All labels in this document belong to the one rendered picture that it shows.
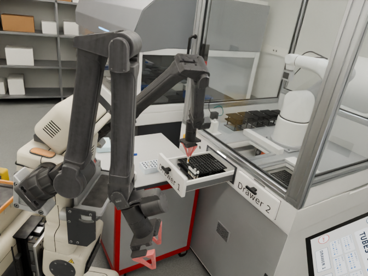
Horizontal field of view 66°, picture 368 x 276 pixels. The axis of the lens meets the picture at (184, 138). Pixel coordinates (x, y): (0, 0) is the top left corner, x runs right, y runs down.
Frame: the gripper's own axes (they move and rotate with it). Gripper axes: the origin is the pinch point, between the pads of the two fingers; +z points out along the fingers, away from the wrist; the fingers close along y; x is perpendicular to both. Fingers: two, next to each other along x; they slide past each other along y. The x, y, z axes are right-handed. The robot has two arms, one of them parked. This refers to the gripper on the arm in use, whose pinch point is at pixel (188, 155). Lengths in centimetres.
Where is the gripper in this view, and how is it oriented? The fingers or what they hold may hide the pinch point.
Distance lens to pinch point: 153.2
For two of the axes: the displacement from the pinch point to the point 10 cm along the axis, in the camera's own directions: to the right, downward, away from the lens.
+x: -5.8, -3.8, 7.2
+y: 8.1, -1.9, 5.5
